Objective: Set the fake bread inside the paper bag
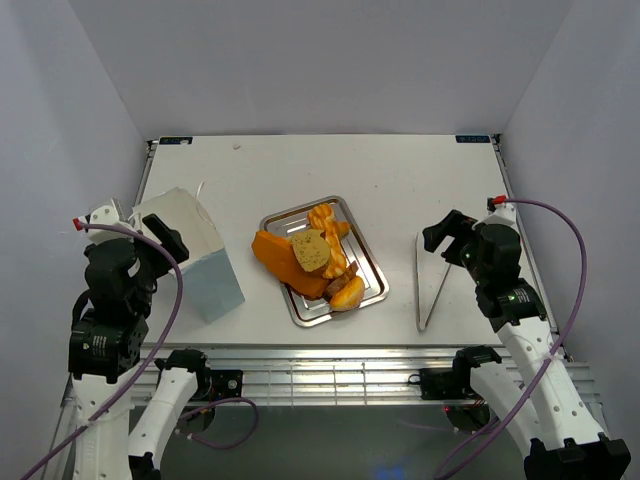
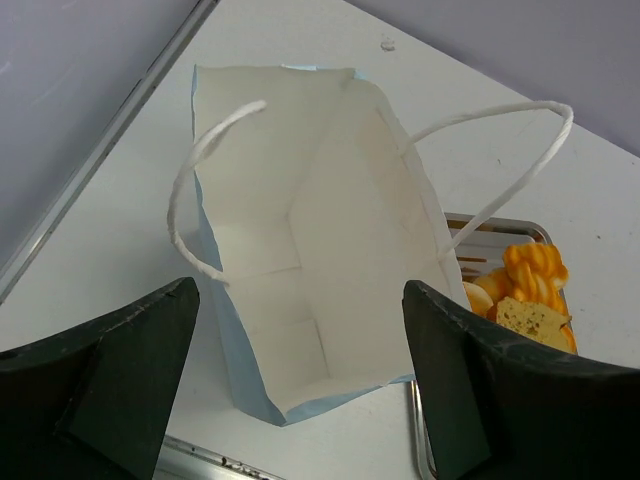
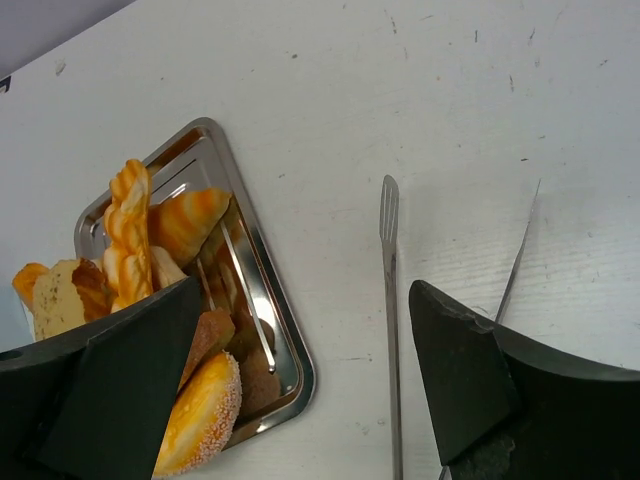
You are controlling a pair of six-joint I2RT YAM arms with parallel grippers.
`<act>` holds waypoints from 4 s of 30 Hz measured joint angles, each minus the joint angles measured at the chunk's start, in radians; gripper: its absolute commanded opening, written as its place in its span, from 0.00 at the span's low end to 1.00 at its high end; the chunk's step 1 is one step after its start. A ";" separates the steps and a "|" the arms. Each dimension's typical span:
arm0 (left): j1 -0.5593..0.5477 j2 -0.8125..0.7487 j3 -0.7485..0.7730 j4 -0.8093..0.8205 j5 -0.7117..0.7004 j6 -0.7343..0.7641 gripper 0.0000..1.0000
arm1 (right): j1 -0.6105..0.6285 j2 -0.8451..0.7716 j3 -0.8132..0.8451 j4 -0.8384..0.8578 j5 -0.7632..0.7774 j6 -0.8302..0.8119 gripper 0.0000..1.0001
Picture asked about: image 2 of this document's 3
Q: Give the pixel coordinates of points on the light blue paper bag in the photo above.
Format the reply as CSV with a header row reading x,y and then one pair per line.
x,y
306,204

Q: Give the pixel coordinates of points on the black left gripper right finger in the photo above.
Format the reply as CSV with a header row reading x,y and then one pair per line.
x,y
498,405

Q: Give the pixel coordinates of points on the silver metal tray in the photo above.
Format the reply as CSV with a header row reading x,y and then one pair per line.
x,y
478,255

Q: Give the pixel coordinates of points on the pale round bread roll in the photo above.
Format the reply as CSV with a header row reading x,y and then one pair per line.
x,y
480,301

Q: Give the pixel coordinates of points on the herb speckled bread slice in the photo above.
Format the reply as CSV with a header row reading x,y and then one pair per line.
x,y
536,322

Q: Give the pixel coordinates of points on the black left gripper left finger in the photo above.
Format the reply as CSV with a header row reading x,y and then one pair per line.
x,y
94,401

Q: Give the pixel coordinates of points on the aluminium table edge rail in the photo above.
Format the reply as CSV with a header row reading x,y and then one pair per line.
x,y
73,76

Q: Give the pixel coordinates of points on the orange twisted braided bread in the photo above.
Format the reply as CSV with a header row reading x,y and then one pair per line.
x,y
537,273

